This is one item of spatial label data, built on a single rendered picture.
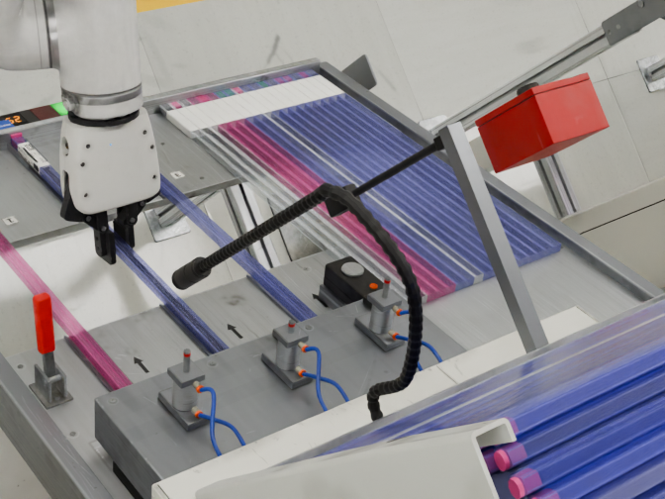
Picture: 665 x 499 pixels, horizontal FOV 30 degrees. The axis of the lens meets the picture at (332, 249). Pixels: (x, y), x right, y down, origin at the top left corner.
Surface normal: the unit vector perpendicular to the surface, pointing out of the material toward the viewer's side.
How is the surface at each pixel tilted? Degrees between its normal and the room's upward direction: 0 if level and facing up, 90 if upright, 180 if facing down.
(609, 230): 90
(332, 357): 44
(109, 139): 33
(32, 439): 90
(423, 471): 90
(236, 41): 0
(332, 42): 0
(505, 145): 90
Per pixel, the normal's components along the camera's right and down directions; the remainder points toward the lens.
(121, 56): 0.68, 0.33
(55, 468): -0.80, 0.27
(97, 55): 0.18, 0.44
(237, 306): 0.10, -0.82
